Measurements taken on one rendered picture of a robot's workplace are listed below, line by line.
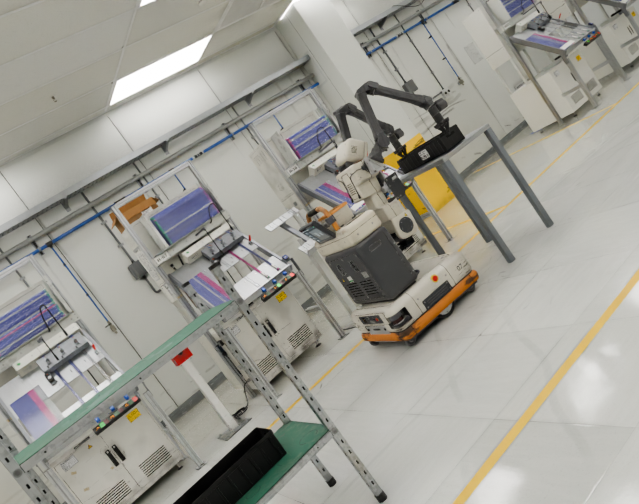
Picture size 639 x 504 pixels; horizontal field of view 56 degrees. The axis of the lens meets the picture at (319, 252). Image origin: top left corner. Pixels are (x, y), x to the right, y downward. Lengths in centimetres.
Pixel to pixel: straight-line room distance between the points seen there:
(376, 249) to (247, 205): 345
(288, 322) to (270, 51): 388
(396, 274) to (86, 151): 398
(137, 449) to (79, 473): 40
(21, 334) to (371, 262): 252
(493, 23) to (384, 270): 497
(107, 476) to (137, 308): 218
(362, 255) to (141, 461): 220
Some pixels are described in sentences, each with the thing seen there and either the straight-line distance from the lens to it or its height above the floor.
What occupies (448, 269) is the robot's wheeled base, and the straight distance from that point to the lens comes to 377.
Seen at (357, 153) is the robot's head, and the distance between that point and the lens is 387.
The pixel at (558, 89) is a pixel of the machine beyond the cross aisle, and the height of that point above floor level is 38.
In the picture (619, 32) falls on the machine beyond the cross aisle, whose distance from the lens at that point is 911.
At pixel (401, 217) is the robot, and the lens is 389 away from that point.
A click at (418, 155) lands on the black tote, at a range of 421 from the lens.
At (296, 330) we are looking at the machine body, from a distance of 499.
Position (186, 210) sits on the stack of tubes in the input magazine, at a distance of 502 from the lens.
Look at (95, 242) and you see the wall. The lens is 639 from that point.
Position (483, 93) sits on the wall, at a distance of 940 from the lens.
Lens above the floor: 112
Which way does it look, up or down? 5 degrees down
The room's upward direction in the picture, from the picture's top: 35 degrees counter-clockwise
